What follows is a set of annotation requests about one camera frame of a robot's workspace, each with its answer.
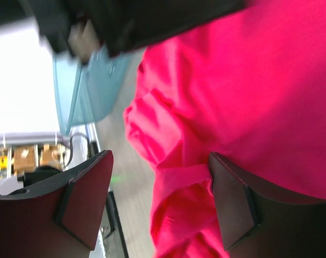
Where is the pink t shirt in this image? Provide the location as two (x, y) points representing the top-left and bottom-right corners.
(124, 1), (326, 257)

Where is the clear blue plastic bin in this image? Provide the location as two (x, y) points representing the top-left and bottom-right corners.
(53, 47), (132, 135)

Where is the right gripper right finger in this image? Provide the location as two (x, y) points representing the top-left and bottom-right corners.
(208, 153), (326, 257)

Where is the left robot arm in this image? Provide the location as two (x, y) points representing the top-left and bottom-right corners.
(16, 1), (245, 63)

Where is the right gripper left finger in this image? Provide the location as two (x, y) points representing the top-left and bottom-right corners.
(0, 150), (113, 257)

